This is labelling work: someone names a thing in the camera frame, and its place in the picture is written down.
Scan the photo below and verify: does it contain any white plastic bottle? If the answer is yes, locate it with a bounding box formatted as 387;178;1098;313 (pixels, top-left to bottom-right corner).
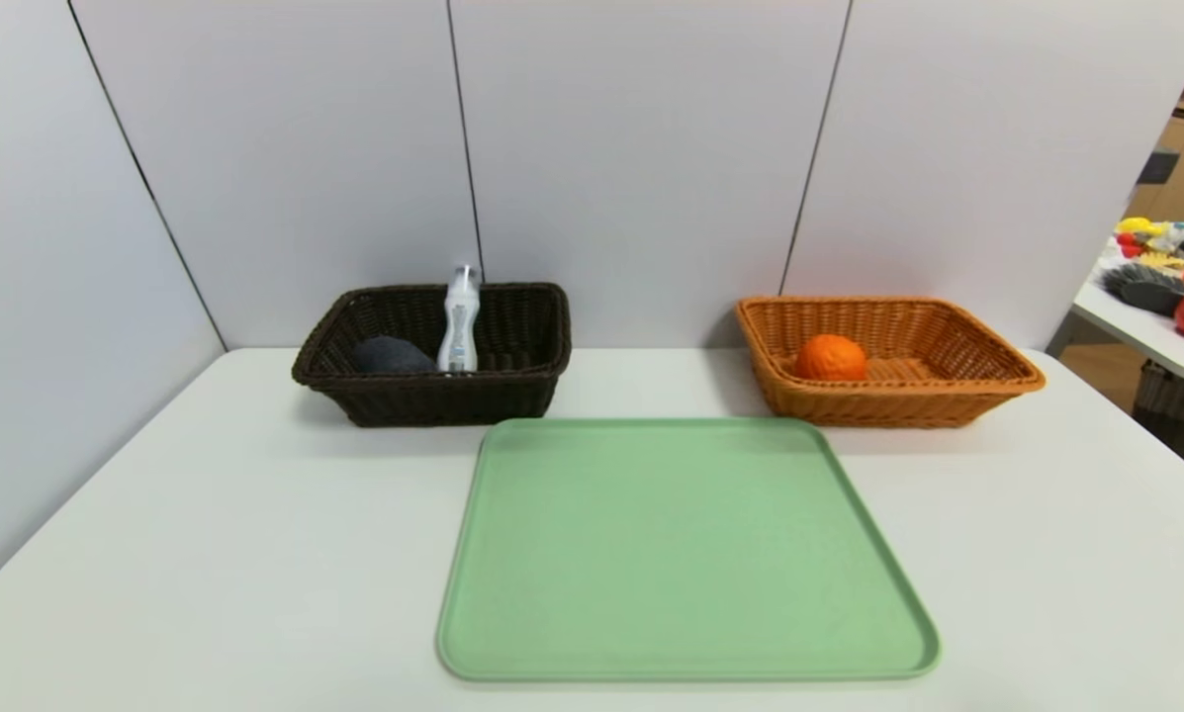
436;263;481;375

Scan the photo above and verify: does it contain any dark grey towel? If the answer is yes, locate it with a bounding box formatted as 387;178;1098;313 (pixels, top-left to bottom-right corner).
352;335;440;375

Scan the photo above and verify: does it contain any orange fruit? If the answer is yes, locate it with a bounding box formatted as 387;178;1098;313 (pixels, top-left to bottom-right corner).
794;334;868;383

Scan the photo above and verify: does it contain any dark brown wicker basket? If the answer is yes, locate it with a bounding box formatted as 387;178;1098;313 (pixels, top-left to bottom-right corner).
291;282;573;428

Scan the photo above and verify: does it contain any orange wicker basket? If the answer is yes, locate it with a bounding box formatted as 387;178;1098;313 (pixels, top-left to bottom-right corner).
735;296;1047;428

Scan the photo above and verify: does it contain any light green plastic tray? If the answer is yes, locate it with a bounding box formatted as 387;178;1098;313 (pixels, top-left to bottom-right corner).
436;416;942;683

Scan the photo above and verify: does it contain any white side table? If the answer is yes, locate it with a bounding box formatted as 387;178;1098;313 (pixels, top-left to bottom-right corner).
1072;222;1184;389

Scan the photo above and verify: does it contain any grey bristle brush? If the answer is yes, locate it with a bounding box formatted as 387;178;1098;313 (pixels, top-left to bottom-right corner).
1102;263;1184;317

